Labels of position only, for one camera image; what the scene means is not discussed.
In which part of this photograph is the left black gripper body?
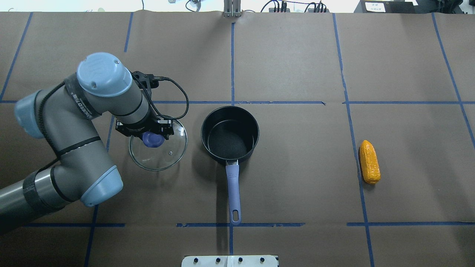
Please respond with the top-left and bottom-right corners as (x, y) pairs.
(115, 117), (174, 140)

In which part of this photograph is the glass pot lid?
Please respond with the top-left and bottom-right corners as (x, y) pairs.
(128, 120), (188, 171)

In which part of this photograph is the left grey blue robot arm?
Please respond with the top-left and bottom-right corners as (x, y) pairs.
(0, 52), (174, 235)

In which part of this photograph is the yellow toy corn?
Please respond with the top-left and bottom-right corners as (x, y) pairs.
(358, 140), (381, 185)

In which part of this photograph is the dark blue saucepan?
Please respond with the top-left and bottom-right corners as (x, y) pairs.
(200, 105), (259, 226)

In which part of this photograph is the black power box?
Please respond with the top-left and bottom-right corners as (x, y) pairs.
(353, 0), (416, 14)

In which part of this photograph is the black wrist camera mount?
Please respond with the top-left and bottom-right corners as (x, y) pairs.
(132, 71), (159, 90)

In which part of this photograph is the black left camera cable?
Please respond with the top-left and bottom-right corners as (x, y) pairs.
(143, 76), (190, 121)

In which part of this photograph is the aluminium frame post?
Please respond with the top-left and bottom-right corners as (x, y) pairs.
(223, 0), (242, 17)

